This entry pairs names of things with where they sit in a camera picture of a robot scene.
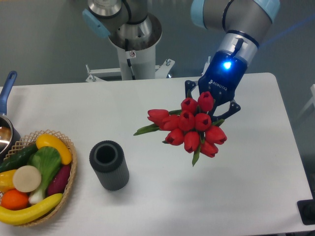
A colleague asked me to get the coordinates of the dark grey ribbed vase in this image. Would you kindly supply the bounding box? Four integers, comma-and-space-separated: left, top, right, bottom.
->
89, 140, 129, 191

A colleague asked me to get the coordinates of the orange fruit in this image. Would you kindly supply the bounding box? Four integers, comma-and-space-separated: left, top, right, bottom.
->
0, 189, 29, 210

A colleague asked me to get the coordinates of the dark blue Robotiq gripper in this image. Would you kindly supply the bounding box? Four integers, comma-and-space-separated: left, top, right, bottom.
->
185, 51, 248, 121

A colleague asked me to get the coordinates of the green bok choy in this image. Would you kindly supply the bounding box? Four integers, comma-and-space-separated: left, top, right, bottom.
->
28, 147, 61, 205

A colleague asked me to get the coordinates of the purple sweet potato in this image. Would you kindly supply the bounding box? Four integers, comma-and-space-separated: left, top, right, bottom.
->
47, 165, 71, 196

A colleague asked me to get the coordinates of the dark green cucumber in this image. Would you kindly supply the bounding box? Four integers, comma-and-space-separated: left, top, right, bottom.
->
0, 144, 38, 173

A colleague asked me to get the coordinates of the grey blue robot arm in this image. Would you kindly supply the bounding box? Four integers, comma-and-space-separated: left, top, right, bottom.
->
82, 0, 280, 121

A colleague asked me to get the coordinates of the yellow squash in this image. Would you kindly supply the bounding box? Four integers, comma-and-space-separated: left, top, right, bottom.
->
35, 133, 72, 165

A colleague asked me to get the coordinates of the yellow banana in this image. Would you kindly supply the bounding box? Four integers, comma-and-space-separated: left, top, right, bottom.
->
0, 193, 63, 226

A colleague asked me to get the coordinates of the blue handled saucepan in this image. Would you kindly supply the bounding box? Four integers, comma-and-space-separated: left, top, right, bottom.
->
0, 71, 20, 163

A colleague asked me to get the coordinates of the beige round disc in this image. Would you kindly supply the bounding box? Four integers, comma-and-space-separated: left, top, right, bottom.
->
12, 165, 41, 193

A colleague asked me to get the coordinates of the white frame at right edge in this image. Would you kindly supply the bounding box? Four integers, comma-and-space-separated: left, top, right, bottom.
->
293, 84, 315, 125

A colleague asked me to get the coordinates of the red tulip bouquet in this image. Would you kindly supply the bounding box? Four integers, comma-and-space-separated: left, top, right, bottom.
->
134, 91, 227, 166

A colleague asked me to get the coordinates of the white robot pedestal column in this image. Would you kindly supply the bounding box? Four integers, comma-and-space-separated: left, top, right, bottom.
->
86, 46, 175, 82

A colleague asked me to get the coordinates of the black cable on pedestal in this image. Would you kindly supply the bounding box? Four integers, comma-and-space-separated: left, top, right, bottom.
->
124, 38, 136, 81

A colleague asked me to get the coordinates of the woven wicker basket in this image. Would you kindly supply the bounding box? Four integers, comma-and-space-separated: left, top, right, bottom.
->
4, 130, 77, 227

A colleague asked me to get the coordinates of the black device at table edge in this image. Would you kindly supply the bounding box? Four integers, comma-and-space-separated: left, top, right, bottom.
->
297, 199, 315, 225

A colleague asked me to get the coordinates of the yellow bell pepper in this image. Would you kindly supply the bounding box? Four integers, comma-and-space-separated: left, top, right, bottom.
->
0, 169, 17, 193

